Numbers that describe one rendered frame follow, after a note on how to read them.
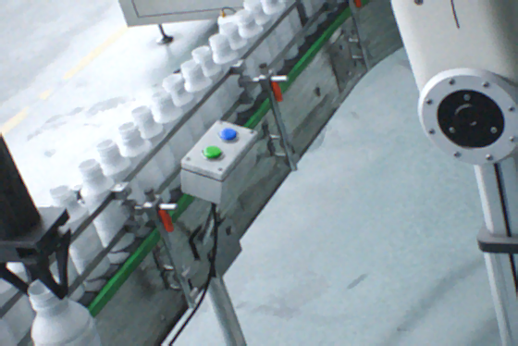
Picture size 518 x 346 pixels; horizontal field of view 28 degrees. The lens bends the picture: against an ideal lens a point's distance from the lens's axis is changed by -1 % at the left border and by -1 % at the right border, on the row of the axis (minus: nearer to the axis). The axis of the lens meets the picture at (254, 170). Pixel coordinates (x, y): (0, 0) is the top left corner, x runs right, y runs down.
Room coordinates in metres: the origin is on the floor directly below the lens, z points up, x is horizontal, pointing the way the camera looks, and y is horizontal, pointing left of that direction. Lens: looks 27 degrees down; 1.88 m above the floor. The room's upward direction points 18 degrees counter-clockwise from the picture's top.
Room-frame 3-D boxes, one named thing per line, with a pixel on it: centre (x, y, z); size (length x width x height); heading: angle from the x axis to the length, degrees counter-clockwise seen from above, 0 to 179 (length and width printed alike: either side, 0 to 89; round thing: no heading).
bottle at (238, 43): (2.04, -0.04, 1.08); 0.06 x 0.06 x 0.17
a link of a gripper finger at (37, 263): (1.00, 0.26, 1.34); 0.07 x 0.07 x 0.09; 59
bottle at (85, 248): (1.53, 0.31, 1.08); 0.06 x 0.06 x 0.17
